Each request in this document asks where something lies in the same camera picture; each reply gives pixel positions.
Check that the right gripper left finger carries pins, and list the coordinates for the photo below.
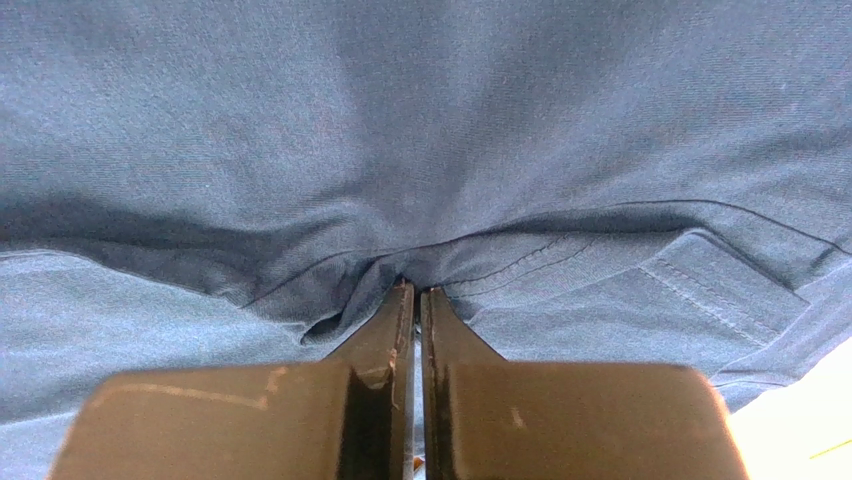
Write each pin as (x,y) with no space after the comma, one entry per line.
(347,416)

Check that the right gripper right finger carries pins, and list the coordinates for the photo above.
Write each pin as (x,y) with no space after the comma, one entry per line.
(486,417)

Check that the navy blue t shirt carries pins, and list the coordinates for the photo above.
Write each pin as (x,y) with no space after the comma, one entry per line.
(203,183)

